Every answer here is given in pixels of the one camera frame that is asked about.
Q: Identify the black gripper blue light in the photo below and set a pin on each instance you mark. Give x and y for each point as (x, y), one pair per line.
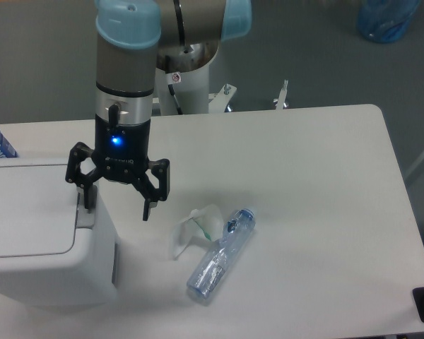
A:
(120, 155)

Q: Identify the blue plastic bag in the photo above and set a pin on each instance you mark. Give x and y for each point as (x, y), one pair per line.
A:
(385, 21)

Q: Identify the crushed clear plastic bottle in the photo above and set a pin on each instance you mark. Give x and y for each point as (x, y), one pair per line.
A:
(220, 258)

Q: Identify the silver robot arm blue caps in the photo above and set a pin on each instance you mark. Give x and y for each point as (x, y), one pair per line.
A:
(131, 37)

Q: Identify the white trash can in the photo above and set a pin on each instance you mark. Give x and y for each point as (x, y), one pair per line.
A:
(54, 251)

